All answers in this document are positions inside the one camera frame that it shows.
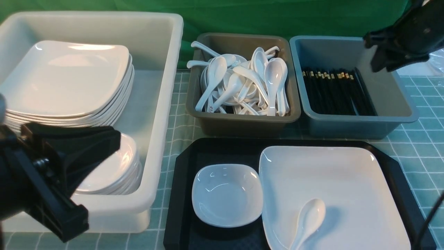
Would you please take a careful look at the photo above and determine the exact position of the top white square plate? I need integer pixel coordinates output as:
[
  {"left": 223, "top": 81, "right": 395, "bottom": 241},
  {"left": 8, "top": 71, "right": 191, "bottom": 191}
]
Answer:
[{"left": 1, "top": 41, "right": 132, "bottom": 117}]

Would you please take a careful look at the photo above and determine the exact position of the white small square bowl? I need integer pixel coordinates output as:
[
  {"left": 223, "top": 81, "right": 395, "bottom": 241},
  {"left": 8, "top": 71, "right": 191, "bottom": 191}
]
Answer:
[{"left": 191, "top": 164, "right": 264, "bottom": 228}]

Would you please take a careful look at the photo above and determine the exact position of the black chopsticks bundle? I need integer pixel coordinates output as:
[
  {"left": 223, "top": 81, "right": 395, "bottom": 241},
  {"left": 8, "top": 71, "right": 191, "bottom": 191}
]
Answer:
[{"left": 302, "top": 67, "right": 377, "bottom": 116}]

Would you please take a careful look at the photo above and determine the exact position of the black cable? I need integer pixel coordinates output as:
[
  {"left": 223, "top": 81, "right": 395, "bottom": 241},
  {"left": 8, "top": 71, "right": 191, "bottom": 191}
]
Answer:
[{"left": 411, "top": 190, "right": 444, "bottom": 250}]

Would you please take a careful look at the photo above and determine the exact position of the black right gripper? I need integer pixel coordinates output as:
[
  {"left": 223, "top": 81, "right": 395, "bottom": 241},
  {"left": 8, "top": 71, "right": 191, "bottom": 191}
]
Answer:
[{"left": 363, "top": 0, "right": 444, "bottom": 72}]

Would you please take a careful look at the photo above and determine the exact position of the white spoons pile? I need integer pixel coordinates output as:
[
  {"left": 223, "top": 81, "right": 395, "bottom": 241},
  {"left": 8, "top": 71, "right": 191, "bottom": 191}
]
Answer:
[{"left": 187, "top": 41, "right": 290, "bottom": 117}]

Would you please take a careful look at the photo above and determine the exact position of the brown plastic spoon bin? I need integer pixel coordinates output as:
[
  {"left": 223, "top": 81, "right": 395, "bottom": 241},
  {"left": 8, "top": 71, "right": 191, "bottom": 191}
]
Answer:
[{"left": 186, "top": 33, "right": 302, "bottom": 138}]

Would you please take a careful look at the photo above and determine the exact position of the large white plastic bin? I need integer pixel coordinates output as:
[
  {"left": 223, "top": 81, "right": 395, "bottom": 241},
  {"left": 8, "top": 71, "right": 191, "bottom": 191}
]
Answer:
[{"left": 0, "top": 11, "right": 183, "bottom": 234}]

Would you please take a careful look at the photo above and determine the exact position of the large white rice plate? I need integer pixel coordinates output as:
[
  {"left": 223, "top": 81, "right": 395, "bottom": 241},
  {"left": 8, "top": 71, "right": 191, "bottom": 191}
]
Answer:
[{"left": 258, "top": 146, "right": 411, "bottom": 250}]

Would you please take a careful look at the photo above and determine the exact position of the black serving tray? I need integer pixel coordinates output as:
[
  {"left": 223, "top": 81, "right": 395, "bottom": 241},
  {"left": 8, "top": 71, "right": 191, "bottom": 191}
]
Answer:
[{"left": 163, "top": 138, "right": 425, "bottom": 250}]

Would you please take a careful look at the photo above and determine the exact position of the stack of small bowls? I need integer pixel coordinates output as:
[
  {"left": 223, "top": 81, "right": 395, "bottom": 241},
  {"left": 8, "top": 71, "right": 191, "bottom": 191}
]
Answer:
[{"left": 75, "top": 133, "right": 142, "bottom": 195}]

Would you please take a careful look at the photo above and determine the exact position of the white plate stack below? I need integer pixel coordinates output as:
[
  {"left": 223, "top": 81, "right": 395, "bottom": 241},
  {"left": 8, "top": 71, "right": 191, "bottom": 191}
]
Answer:
[{"left": 5, "top": 55, "right": 134, "bottom": 131}]

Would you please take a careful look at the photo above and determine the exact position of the blue plastic chopstick bin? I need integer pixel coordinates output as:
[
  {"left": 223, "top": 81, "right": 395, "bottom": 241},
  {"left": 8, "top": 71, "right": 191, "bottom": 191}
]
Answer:
[{"left": 290, "top": 35, "right": 420, "bottom": 139}]

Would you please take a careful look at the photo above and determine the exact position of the white ceramic spoon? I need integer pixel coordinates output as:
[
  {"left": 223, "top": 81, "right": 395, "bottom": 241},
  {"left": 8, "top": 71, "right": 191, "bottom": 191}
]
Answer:
[{"left": 289, "top": 198, "right": 326, "bottom": 250}]

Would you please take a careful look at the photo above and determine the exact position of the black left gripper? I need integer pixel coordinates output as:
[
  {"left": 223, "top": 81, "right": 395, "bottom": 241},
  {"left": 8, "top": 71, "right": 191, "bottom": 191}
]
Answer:
[{"left": 1, "top": 123, "right": 121, "bottom": 242}]

